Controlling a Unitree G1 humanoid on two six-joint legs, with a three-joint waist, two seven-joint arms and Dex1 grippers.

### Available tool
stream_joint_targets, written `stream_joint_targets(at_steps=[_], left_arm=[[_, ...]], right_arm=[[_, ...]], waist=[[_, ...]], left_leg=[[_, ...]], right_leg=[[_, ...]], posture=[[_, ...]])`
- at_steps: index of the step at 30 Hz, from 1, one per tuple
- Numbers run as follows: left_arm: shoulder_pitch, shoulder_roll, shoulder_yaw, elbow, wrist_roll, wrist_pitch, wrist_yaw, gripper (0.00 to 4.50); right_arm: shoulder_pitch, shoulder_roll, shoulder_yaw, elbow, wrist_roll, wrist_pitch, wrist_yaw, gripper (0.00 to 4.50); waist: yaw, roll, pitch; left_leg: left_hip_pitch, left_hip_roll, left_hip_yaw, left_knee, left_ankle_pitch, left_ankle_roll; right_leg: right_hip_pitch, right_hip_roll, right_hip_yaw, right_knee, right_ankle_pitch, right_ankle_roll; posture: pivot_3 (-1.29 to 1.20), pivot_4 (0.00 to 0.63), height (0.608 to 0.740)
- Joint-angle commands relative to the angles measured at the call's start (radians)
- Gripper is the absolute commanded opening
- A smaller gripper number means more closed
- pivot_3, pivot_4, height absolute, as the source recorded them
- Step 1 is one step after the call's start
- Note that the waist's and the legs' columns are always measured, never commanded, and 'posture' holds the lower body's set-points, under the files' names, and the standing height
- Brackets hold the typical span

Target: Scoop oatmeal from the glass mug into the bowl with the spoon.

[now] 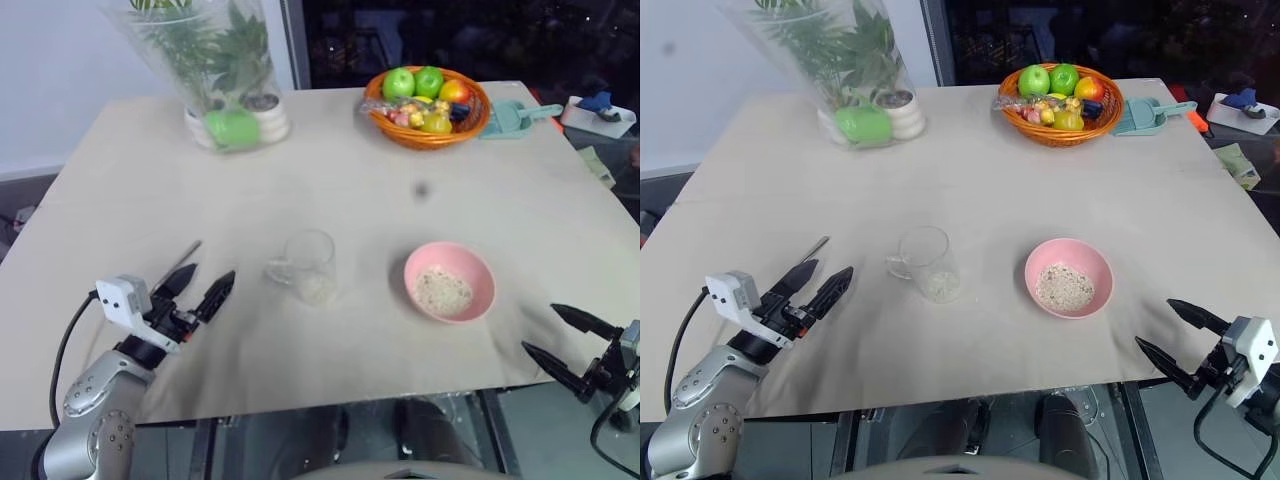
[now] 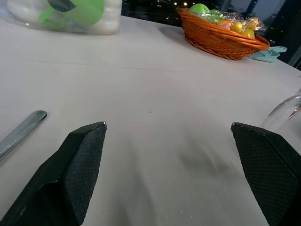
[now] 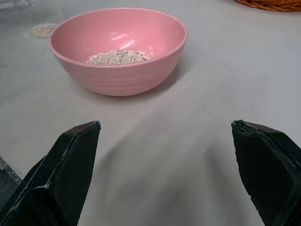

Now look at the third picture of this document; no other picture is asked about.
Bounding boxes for woven wicker basket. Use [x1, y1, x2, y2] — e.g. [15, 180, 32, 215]
[233, 0, 301, 13]

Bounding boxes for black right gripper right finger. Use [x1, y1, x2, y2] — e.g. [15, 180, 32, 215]
[231, 120, 301, 226]

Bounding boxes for small glass dish of oats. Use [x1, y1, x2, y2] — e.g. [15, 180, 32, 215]
[30, 23, 59, 39]

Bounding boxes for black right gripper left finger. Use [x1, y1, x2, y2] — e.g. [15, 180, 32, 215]
[0, 121, 102, 226]

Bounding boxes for pink bowl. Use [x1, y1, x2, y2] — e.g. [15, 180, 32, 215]
[48, 8, 189, 97]

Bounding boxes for oats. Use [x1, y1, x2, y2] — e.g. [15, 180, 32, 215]
[86, 48, 152, 65]

